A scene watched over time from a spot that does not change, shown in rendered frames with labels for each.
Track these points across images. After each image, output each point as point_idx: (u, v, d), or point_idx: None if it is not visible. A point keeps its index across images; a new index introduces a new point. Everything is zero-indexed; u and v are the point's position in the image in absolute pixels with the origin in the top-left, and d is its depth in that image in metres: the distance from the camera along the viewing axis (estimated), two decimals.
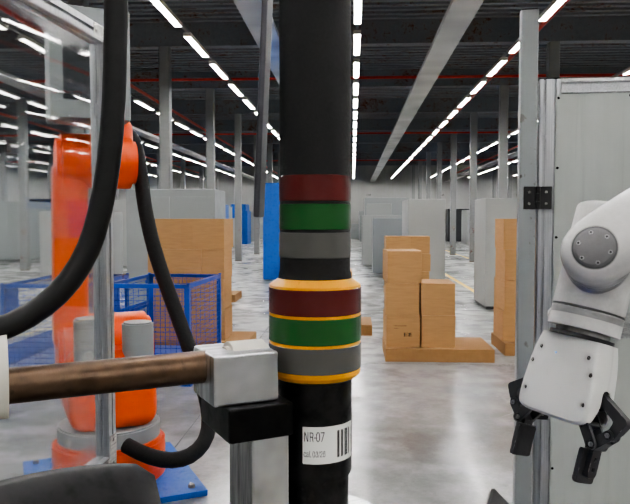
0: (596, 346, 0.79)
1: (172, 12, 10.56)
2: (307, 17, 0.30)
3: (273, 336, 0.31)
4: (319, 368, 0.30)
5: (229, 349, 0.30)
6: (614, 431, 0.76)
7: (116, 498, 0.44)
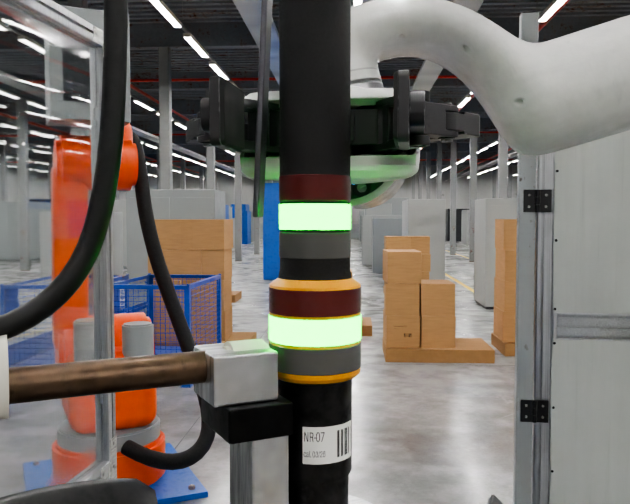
0: None
1: (172, 13, 10.56)
2: (307, 17, 0.30)
3: (273, 336, 0.31)
4: (319, 368, 0.30)
5: (229, 349, 0.30)
6: (201, 139, 0.39)
7: None
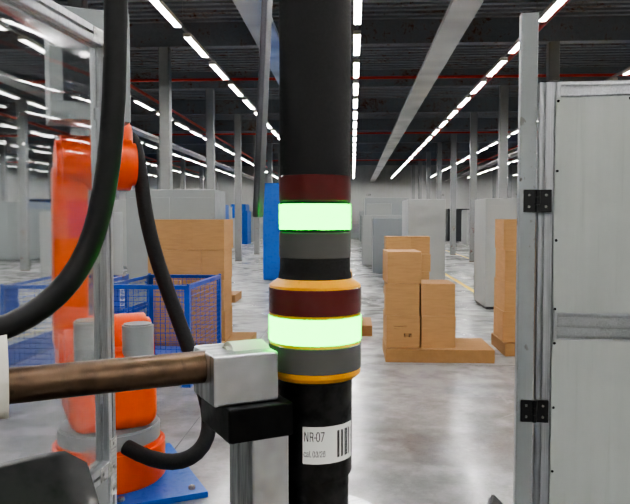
0: None
1: (172, 13, 10.56)
2: (307, 17, 0.30)
3: (273, 336, 0.31)
4: (319, 368, 0.30)
5: (229, 349, 0.30)
6: None
7: None
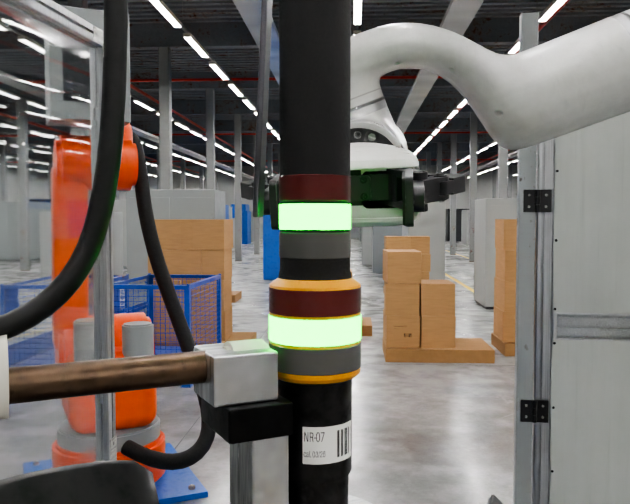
0: None
1: (172, 13, 10.56)
2: (307, 17, 0.30)
3: (273, 336, 0.31)
4: (319, 368, 0.30)
5: (229, 349, 0.30)
6: None
7: None
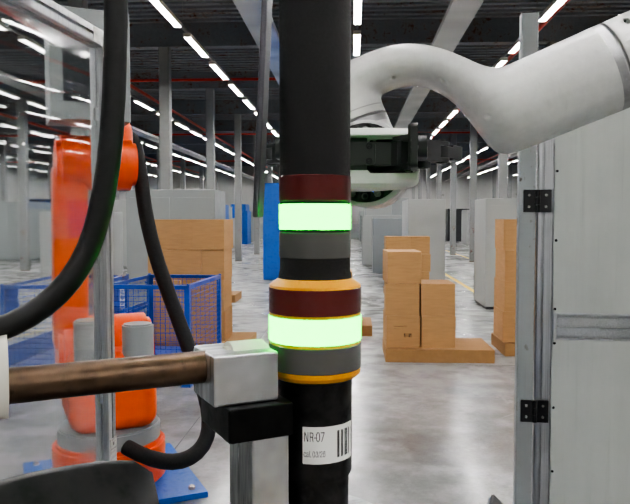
0: None
1: (172, 13, 10.56)
2: (307, 17, 0.30)
3: (273, 336, 0.31)
4: (319, 368, 0.30)
5: (229, 349, 0.30)
6: (268, 162, 0.57)
7: None
